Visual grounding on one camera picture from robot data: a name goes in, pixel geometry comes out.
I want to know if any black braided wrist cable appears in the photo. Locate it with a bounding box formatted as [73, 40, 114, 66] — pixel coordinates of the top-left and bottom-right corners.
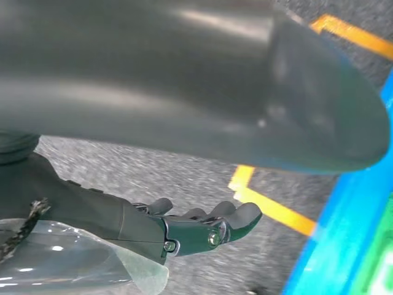
[0, 198, 51, 264]

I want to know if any blue metal shelf rack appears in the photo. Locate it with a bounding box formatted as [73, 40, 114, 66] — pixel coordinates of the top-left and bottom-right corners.
[282, 69, 393, 295]

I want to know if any green plastic crate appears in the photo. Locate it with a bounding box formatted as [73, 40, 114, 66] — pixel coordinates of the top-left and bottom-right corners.
[350, 195, 393, 295]

